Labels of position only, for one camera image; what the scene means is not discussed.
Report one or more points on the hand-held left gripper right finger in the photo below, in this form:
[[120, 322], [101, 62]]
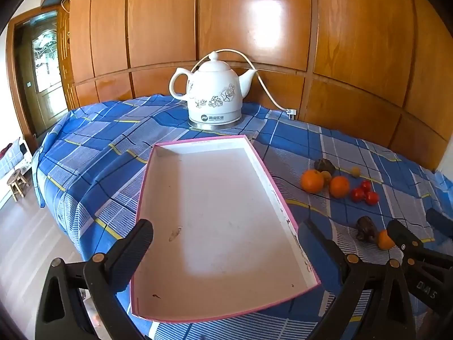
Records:
[[320, 242]]

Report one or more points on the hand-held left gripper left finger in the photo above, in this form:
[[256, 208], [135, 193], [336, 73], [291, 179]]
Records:
[[132, 244]]

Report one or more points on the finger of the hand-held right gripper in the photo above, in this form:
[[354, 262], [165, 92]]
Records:
[[403, 235], [440, 223]]

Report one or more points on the small orange mandarin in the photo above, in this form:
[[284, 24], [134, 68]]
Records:
[[385, 241]]

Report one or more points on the dark brown water chestnut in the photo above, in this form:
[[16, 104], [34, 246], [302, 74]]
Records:
[[366, 228], [325, 165]]

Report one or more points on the yellow-brown longan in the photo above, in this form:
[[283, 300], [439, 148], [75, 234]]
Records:
[[355, 171], [326, 176]]

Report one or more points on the pink-edged white cardboard box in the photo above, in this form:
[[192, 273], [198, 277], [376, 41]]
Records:
[[212, 219]]

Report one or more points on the blue plaid cloth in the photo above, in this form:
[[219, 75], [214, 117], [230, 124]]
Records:
[[88, 156]]

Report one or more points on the small wooden stool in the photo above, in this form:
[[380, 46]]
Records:
[[17, 182]]

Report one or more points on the round metal kettle base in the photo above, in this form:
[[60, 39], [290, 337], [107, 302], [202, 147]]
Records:
[[212, 125]]

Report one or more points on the wooden door with glass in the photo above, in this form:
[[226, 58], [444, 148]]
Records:
[[42, 95]]

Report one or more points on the white floral ceramic kettle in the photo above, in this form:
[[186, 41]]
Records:
[[216, 88]]

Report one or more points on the wooden wardrobe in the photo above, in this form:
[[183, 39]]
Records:
[[247, 17]]

